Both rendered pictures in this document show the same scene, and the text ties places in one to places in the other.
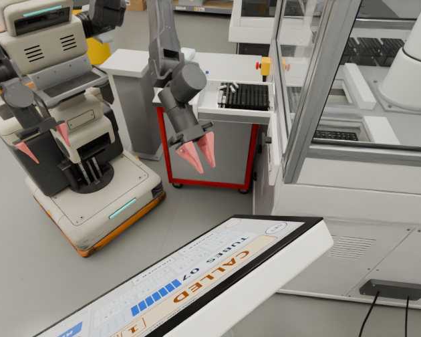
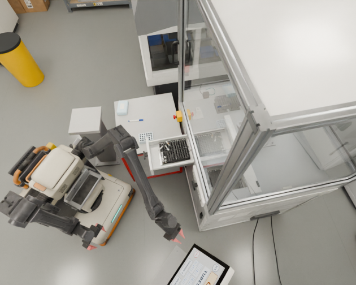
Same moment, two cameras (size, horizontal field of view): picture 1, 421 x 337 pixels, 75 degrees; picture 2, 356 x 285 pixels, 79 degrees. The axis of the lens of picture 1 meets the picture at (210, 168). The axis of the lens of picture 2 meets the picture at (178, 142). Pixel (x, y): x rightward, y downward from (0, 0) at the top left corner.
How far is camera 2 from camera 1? 0.93 m
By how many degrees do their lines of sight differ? 17
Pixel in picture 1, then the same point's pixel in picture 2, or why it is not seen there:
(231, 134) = not seen: hidden behind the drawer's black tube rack
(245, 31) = (157, 80)
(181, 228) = not seen: hidden behind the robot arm
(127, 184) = (113, 198)
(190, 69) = (170, 220)
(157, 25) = (147, 197)
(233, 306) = not seen: outside the picture
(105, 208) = (107, 217)
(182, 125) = (169, 232)
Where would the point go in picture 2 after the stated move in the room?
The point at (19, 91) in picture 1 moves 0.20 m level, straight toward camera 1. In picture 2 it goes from (88, 234) to (117, 259)
